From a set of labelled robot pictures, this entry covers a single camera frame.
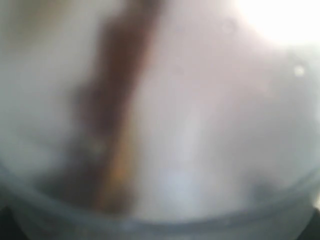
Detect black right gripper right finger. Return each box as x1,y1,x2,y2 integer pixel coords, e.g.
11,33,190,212
307,200,320,240

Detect clear plastic measuring cup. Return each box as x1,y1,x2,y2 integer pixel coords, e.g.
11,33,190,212
0,0,320,240

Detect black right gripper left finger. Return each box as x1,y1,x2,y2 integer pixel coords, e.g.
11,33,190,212
0,204,25,240

